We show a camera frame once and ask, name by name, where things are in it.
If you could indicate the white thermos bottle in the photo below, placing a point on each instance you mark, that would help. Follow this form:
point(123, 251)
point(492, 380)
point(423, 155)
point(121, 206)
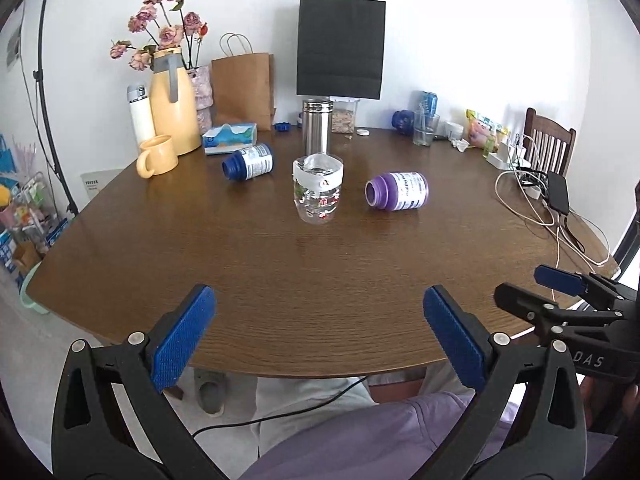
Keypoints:
point(141, 117)

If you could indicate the cluttered storage rack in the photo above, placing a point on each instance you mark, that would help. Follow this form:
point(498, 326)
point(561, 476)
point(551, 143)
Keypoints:
point(22, 215)

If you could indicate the blue tissue box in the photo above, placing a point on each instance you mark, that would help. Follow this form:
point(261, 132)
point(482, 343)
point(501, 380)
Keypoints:
point(230, 139)

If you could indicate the clear drinking glass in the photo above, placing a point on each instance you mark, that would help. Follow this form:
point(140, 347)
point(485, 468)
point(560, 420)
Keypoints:
point(425, 130)

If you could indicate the blue drink can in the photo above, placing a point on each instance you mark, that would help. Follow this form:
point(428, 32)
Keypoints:
point(429, 102)

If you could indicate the black power bank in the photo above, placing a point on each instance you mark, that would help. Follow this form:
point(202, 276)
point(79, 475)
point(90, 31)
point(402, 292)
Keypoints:
point(558, 192)

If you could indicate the black paper bag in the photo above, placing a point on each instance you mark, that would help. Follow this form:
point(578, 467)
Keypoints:
point(341, 45)

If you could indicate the black light stand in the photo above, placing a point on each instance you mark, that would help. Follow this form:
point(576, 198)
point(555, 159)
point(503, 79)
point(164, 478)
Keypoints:
point(47, 120)

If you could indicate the blue pill bottle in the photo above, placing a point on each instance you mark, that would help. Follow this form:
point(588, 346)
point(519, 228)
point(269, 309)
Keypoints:
point(250, 161)

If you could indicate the yellow mug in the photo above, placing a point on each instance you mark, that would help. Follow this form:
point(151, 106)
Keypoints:
point(159, 155)

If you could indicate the colourful snack packets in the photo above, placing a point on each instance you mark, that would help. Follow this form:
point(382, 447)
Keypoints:
point(484, 132)

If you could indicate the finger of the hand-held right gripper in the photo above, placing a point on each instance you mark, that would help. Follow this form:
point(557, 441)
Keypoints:
point(557, 276)
point(525, 305)

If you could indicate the clear snack jar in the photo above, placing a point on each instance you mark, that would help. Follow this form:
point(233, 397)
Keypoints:
point(345, 117)

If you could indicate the clear printed cup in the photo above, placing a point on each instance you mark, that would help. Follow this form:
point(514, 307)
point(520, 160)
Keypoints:
point(318, 195)

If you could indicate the round blue bottle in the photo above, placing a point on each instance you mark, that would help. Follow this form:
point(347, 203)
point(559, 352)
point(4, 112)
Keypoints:
point(402, 121)

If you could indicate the white power strip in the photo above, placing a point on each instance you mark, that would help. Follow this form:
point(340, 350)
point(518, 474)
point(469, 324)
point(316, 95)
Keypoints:
point(502, 157)

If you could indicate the pink glass vase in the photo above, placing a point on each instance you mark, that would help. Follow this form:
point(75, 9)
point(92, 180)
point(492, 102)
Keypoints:
point(202, 95)

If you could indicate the dried pink flowers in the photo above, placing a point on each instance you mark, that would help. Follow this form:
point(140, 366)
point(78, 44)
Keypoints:
point(167, 35)

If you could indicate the green plastic stool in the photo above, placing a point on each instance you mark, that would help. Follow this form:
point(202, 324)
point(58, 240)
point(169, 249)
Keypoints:
point(34, 290)

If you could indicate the yellow thermos jug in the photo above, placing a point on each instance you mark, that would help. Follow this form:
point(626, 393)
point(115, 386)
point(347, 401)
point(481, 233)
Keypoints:
point(172, 110)

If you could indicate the grey slipper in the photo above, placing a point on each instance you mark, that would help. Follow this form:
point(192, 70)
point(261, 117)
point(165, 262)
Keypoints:
point(212, 392)

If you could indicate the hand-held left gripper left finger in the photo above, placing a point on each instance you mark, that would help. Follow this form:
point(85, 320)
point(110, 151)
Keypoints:
point(184, 337)

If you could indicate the purple pill bottle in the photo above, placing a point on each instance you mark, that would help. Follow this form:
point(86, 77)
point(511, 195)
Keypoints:
point(400, 191)

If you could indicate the wooden chair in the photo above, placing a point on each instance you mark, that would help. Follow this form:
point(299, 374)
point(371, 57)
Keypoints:
point(550, 142)

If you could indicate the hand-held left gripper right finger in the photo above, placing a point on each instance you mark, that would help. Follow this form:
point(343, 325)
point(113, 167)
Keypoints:
point(456, 342)

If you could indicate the white labelled box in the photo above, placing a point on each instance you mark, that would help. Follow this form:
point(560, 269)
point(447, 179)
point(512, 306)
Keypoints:
point(95, 182)

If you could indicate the brown paper bag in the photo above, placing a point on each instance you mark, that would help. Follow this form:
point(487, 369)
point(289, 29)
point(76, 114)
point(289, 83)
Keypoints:
point(242, 85)

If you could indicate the stainless steel flask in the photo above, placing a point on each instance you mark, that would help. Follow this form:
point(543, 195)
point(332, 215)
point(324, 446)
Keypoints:
point(316, 127)

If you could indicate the crumpled white tissue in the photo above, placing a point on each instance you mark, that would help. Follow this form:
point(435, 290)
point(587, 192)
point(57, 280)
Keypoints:
point(460, 145)

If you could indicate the person's purple clothing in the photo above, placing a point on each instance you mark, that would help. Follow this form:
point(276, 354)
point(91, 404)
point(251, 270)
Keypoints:
point(380, 440)

